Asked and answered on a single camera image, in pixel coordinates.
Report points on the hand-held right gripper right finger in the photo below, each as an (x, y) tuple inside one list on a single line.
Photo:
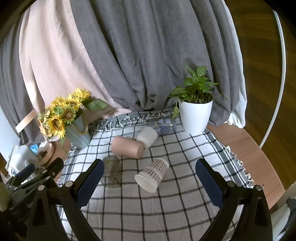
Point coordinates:
[(209, 183)]

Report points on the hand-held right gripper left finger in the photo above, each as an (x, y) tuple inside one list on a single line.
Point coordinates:
[(90, 183)]

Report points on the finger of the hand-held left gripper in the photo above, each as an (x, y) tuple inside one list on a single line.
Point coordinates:
[(26, 172), (54, 168)]

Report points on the checked paper cup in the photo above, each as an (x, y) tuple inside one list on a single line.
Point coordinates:
[(152, 175)]

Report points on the smoky glass cup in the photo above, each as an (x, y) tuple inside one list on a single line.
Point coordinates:
[(112, 166)]

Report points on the pink cup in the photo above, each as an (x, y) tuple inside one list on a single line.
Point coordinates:
[(127, 147)]

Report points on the white cup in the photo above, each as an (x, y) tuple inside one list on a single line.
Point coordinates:
[(147, 136)]

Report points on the beige roll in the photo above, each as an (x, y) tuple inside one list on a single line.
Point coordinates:
[(3, 195)]

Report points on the round wooden stand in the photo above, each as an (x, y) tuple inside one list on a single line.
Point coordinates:
[(47, 154)]

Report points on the white device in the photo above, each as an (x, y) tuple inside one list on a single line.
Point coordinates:
[(22, 154)]

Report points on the blue ribbed vase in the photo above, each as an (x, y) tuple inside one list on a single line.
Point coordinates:
[(79, 135)]

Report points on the sunflower bouquet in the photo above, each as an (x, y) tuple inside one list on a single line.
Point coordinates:
[(62, 111)]

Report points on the checked tablecloth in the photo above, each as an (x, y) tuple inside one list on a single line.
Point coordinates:
[(143, 213)]

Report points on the white plant pot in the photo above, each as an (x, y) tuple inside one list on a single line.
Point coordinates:
[(195, 117)]

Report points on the clear plastic container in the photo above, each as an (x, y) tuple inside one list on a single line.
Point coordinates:
[(167, 127)]

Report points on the white curtain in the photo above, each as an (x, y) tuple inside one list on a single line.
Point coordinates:
[(239, 92)]

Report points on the green leafy plant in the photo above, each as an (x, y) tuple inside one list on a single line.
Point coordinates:
[(196, 85)]

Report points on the pink curtain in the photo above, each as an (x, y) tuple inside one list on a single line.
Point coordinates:
[(57, 69)]

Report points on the white hoop tube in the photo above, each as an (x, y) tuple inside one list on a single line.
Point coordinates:
[(278, 81)]

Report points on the grey curtain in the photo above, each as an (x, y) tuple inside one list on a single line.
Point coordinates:
[(150, 58)]

